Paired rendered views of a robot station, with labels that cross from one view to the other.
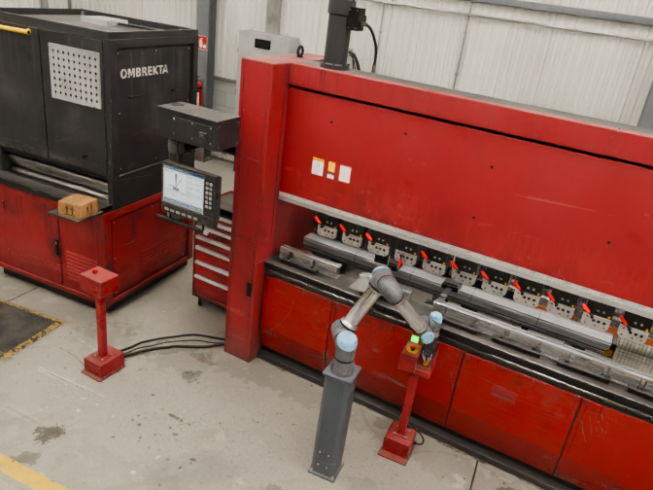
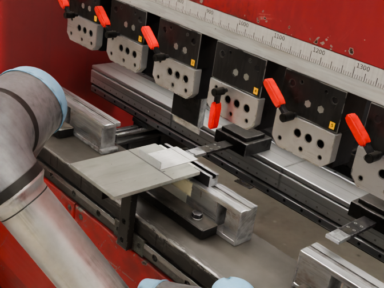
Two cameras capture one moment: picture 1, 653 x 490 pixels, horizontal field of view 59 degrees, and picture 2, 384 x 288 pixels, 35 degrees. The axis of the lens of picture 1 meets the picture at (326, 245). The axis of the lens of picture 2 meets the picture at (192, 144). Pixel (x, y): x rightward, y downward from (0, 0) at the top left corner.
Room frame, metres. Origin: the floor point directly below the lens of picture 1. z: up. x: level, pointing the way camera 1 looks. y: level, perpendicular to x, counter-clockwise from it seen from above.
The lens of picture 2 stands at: (2.22, -0.87, 1.68)
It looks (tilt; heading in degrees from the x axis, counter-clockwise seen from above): 24 degrees down; 18
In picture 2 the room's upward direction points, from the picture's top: 9 degrees clockwise
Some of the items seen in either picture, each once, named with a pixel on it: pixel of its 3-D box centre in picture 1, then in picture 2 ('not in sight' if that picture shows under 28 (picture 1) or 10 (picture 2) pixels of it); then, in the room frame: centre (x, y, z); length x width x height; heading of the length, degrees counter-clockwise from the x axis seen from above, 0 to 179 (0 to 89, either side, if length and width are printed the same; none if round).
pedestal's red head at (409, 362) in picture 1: (419, 355); not in sight; (3.05, -0.67, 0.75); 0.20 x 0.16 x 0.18; 69
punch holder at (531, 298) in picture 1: (529, 290); not in sight; (3.15, -1.27, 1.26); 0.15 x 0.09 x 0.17; 64
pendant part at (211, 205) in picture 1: (192, 192); not in sight; (3.60, 0.94, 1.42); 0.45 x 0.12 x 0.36; 65
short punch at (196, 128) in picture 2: (381, 259); (188, 110); (3.58, -0.39, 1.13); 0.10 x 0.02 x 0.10; 64
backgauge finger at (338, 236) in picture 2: (448, 288); (366, 219); (3.52, -0.87, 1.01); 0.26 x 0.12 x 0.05; 154
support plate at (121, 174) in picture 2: (369, 284); (136, 169); (3.45, -0.33, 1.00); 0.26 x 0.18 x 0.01; 154
